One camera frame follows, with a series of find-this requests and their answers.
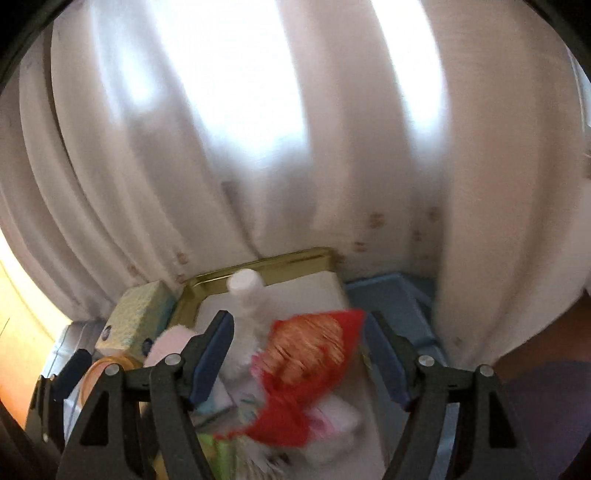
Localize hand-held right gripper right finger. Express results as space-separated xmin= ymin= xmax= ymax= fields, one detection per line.
xmin=365 ymin=310 xmax=541 ymax=480

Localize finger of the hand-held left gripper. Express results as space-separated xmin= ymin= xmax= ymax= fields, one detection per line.
xmin=48 ymin=348 xmax=93 ymax=407

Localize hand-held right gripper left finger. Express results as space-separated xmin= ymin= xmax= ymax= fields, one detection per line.
xmin=55 ymin=310 xmax=235 ymax=480

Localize pink fluffy roll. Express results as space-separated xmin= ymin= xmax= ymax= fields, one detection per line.
xmin=143 ymin=324 xmax=206 ymax=367

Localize white bandage roll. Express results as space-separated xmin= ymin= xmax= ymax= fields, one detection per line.
xmin=222 ymin=268 xmax=273 ymax=379

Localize red embroidered pouch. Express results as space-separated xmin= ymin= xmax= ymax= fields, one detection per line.
xmin=215 ymin=309 xmax=365 ymax=448

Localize green tissue pack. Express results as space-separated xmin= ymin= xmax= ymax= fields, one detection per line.
xmin=198 ymin=434 xmax=259 ymax=480

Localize gold metal tray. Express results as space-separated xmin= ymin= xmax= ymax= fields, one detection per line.
xmin=171 ymin=247 xmax=393 ymax=480

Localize round gold tin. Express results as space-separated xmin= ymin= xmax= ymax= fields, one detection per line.
xmin=81 ymin=355 xmax=144 ymax=407

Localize blue checked cloth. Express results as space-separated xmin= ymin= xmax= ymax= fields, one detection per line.
xmin=51 ymin=272 xmax=453 ymax=416

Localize yellow patterned tissue box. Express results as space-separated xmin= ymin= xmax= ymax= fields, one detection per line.
xmin=95 ymin=280 xmax=178 ymax=363

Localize floral cream curtain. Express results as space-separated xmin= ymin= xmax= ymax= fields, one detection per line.
xmin=0 ymin=0 xmax=591 ymax=365

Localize wooden frame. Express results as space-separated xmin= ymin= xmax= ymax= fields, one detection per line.
xmin=0 ymin=258 xmax=70 ymax=416

